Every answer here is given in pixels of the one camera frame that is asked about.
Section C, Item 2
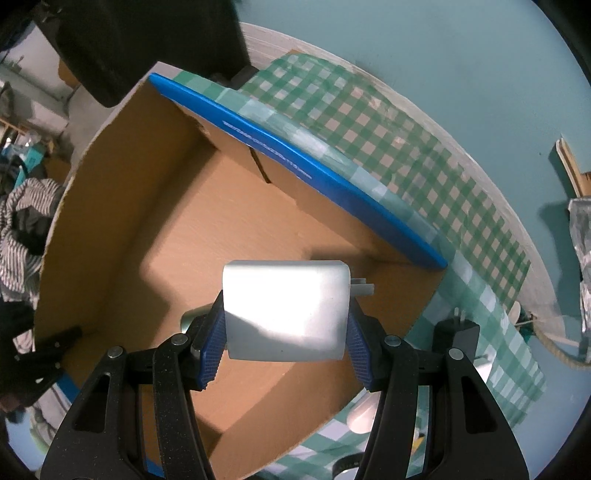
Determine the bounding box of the silver metal cylinder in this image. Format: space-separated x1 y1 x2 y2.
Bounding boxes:
180 304 218 334

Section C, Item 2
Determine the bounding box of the large white power adapter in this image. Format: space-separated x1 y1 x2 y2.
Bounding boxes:
222 259 376 363

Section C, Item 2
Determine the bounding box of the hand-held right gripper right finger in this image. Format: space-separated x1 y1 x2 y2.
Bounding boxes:
344 300 529 480

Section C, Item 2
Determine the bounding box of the crinkled silver foil bag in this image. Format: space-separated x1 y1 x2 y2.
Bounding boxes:
568 196 591 361

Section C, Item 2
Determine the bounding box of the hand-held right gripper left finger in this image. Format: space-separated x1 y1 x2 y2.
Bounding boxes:
39 292 227 480

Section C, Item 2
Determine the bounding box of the green checkered cloth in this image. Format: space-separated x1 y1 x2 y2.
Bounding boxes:
175 51 548 480

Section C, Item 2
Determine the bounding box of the grey striped garment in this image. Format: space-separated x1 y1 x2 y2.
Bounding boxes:
0 178 64 298

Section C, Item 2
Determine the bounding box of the black power adapter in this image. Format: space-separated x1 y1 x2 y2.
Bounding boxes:
433 308 481 370

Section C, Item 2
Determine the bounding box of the black bulky object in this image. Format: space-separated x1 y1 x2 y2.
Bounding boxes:
0 0 254 109

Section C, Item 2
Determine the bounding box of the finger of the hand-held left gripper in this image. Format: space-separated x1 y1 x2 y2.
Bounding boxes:
16 325 84 407

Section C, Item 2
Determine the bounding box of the small brown carton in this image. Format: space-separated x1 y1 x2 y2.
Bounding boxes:
58 60 82 89

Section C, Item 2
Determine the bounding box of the beige rope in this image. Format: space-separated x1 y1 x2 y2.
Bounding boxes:
531 314 591 371

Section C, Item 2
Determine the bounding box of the teal box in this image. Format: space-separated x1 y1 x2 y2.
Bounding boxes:
18 141 48 171

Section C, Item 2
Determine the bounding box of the cardboard box with blue edge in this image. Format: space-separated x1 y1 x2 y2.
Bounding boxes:
34 71 448 480

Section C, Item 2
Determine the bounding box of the wooden board piece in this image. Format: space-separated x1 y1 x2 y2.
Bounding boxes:
554 136 591 200

